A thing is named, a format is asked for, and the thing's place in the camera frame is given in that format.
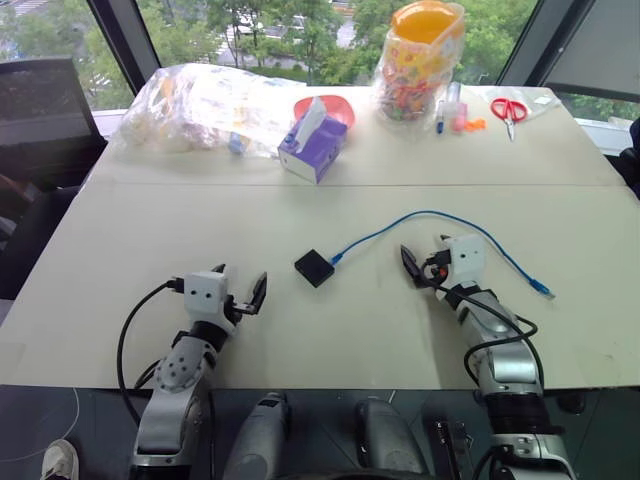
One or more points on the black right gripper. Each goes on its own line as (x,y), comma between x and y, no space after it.
(436,267)

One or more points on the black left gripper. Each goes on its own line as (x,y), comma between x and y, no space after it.
(239,308)

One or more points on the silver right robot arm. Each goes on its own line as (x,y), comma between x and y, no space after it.
(505,365)

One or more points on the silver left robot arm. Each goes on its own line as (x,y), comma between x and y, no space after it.
(172,395)

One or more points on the small black square box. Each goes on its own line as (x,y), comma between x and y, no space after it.
(314,267)

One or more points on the blue pen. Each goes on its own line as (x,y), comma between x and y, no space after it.
(440,117)

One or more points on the orange clip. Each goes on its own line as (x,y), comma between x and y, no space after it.
(475,124)

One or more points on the purple tissue box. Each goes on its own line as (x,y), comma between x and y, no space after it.
(315,147)

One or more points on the clear plastic tube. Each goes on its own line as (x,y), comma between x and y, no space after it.
(453,94)

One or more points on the red scissors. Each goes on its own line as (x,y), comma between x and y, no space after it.
(508,112)

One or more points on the pink bowl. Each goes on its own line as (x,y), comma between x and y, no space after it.
(340,107)

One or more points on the clear plastic bag of goods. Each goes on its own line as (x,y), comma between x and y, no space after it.
(200,110)

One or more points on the candy jar with orange lid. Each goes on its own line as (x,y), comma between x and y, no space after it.
(417,70)

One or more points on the clear plastic sleeve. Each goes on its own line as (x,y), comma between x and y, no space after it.
(542,102)

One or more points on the grey rounded shape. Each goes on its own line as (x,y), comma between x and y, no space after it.
(387,440)

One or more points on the dark chair edge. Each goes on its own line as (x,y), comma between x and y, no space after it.
(631,160)

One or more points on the white shoe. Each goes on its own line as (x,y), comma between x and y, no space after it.
(60,460)

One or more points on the black office chair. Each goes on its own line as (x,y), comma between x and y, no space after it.
(40,120)

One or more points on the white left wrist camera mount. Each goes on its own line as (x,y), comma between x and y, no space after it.
(205,296)

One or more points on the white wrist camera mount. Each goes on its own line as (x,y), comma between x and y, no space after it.
(205,296)
(467,257)

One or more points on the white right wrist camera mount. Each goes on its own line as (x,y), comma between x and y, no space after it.
(467,257)

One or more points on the black bracket with screws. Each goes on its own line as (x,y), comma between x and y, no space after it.
(450,447)

